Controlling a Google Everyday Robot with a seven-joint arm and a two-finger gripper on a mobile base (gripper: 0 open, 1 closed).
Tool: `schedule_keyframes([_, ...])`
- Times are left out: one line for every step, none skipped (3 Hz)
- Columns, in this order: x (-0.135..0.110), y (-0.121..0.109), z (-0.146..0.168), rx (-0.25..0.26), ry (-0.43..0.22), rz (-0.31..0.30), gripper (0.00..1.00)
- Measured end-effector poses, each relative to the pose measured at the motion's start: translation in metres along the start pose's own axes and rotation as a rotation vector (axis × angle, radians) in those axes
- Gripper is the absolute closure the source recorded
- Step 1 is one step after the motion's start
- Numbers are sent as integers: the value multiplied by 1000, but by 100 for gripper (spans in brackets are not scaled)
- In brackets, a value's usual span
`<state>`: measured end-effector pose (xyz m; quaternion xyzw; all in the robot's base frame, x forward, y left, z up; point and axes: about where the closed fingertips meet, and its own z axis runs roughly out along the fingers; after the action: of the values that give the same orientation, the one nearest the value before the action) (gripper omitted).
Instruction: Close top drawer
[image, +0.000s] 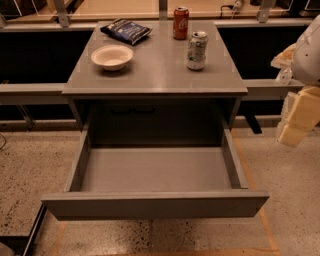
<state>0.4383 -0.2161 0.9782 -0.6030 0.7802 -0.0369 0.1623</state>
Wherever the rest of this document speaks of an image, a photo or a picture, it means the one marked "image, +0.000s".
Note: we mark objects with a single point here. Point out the white bowl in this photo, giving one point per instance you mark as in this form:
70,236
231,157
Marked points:
112,57

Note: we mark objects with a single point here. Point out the red cola can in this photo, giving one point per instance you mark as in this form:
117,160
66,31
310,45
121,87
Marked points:
180,23

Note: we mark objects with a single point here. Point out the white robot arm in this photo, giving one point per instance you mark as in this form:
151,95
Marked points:
300,61

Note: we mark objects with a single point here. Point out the grey top drawer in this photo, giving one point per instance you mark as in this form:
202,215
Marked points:
156,174

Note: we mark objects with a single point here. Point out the grey metal rail frame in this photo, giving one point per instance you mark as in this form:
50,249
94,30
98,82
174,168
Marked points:
34,65

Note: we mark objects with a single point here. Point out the dark blue chip bag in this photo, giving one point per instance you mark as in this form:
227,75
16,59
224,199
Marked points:
126,31

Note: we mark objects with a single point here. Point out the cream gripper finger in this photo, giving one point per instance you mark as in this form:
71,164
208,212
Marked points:
300,114

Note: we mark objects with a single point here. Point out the clear sanitizer bottle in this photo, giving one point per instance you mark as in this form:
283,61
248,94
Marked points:
284,76

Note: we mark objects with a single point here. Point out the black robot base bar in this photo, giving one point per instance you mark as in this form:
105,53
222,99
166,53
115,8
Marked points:
22,245

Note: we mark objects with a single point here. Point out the white green soda can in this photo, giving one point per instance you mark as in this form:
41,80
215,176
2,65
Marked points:
196,53

